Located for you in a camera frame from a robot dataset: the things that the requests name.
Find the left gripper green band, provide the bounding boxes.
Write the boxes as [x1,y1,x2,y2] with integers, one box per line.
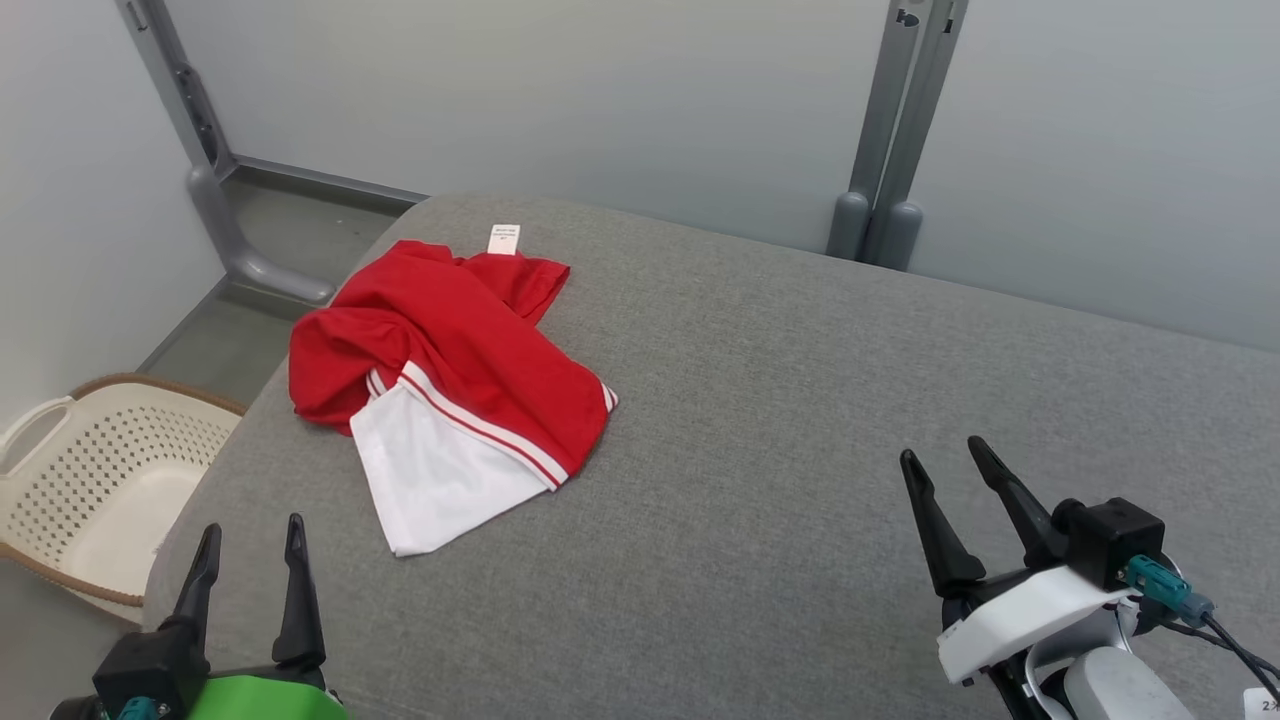
[172,515,348,720]

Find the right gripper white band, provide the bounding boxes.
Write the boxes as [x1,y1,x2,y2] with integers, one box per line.
[900,436,1141,687]

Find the red white basketball jersey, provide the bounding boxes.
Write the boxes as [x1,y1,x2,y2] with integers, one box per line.
[288,224,619,558]

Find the cream plastic laundry basket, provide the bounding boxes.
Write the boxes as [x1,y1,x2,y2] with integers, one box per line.
[0,373,247,626]

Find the grey partition post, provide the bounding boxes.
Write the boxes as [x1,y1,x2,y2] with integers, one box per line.
[828,0,936,263]
[865,0,969,271]

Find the grey partition base rail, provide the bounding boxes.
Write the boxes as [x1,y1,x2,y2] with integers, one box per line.
[230,155,431,207]

